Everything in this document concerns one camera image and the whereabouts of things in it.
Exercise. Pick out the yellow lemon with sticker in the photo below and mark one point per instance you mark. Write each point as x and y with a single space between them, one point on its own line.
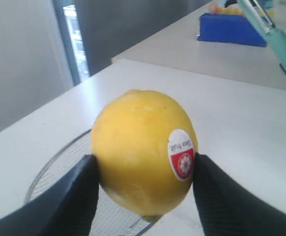
145 145

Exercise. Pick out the teal handled peeler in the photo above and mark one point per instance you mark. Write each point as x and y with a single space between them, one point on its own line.
262 22

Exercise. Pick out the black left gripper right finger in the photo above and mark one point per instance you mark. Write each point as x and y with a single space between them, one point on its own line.
227 209

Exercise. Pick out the oval wire mesh basket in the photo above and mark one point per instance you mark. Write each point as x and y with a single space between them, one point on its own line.
110 219

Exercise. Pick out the white side table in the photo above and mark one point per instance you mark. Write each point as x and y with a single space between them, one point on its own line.
176 47

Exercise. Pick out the brown egg left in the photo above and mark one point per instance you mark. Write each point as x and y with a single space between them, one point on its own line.
213 8

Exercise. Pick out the blue box on far table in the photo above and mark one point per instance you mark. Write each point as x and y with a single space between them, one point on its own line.
225 28

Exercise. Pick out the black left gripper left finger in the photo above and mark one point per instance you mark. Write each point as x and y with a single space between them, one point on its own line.
54 204

